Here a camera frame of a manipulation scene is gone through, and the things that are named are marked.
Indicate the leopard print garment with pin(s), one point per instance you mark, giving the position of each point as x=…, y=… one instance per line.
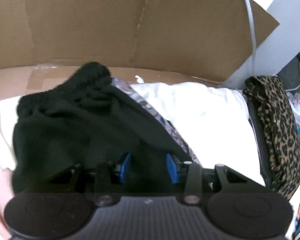
x=277, y=130

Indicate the black shorts with patterned lining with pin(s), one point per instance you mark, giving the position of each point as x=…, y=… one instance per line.
x=77, y=125

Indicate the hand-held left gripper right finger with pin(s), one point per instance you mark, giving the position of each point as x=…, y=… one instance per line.
x=171, y=167

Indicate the white paper scrap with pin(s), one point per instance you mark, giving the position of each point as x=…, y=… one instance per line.
x=139, y=79

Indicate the black folded garment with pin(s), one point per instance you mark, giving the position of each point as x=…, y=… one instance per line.
x=258, y=135

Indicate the folded cardboard sheet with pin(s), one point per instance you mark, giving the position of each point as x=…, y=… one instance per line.
x=90, y=30

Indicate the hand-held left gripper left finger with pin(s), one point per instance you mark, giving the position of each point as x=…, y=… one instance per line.
x=123, y=167

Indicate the cream bear printed blanket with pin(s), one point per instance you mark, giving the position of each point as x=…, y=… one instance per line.
x=202, y=117

